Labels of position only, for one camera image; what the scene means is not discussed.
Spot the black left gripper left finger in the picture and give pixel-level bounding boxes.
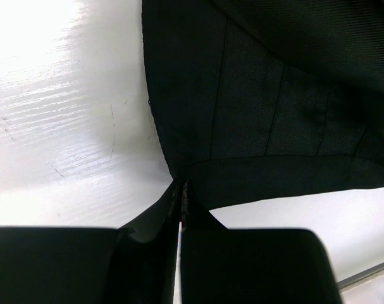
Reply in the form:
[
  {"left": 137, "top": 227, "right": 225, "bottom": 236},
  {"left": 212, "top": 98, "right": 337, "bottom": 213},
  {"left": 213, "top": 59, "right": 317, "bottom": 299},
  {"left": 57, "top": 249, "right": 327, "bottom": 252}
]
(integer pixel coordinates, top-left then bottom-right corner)
[{"left": 0, "top": 182, "right": 180, "bottom": 303}]

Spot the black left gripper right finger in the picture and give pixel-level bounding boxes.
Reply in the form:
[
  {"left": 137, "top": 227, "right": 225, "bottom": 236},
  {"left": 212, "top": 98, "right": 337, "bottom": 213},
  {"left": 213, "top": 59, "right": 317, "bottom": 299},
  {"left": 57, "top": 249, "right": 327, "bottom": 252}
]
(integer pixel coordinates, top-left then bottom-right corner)
[{"left": 180, "top": 182, "right": 339, "bottom": 304}]

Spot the black pleated skirt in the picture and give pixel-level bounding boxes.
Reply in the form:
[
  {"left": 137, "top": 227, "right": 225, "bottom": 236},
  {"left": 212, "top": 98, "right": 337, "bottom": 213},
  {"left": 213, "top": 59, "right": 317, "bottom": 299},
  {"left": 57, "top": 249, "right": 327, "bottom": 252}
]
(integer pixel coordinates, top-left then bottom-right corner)
[{"left": 142, "top": 0, "right": 384, "bottom": 210}]

